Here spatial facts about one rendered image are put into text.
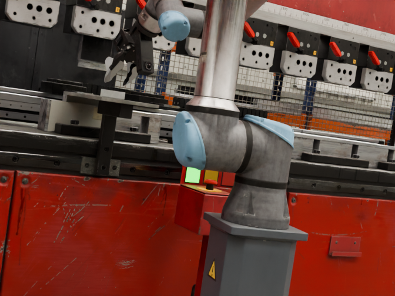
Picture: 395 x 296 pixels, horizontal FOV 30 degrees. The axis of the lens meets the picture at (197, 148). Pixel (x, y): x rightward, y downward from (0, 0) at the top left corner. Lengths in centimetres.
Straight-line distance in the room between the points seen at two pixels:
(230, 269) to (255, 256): 6
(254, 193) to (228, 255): 14
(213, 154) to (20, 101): 106
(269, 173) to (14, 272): 86
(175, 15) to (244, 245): 65
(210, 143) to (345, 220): 133
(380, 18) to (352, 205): 73
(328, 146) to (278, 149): 125
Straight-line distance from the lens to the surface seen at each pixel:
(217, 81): 154
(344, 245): 279
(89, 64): 228
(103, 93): 214
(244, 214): 157
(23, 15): 216
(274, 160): 158
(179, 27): 190
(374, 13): 293
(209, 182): 210
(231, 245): 157
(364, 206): 282
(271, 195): 158
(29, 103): 246
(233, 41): 155
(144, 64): 203
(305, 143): 275
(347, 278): 284
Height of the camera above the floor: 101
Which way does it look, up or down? 3 degrees down
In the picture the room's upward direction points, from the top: 8 degrees clockwise
